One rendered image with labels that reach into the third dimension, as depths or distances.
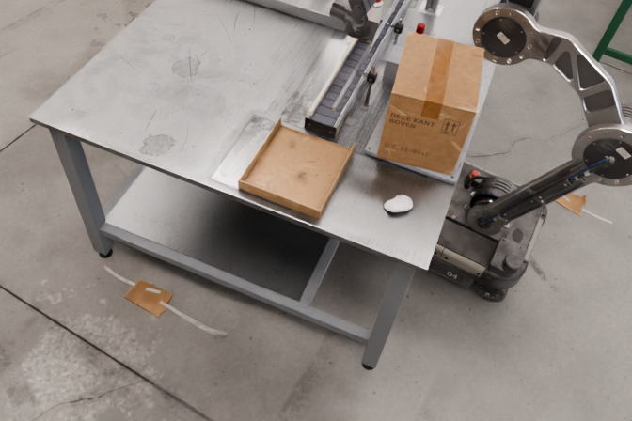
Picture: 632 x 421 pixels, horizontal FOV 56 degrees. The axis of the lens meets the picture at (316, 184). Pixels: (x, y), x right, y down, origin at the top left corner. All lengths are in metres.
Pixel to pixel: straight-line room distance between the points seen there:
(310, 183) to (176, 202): 0.88
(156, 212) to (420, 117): 1.23
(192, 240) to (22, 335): 0.73
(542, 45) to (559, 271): 1.26
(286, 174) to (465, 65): 0.62
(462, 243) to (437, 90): 0.94
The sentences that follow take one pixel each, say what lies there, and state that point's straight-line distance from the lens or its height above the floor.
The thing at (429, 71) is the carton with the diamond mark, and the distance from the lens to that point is 1.78.
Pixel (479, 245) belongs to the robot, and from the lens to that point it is 2.53.
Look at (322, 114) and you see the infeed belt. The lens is 1.93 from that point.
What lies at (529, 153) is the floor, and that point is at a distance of 3.33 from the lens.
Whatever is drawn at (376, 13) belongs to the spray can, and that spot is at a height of 1.01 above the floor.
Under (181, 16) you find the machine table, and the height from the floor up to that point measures 0.83.
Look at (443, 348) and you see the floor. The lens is 2.53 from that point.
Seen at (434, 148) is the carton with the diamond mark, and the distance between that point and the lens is 1.80.
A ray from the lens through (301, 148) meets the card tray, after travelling 1.88.
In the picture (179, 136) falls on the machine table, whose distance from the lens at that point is 1.93.
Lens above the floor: 2.21
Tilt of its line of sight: 50 degrees down
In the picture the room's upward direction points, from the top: 7 degrees clockwise
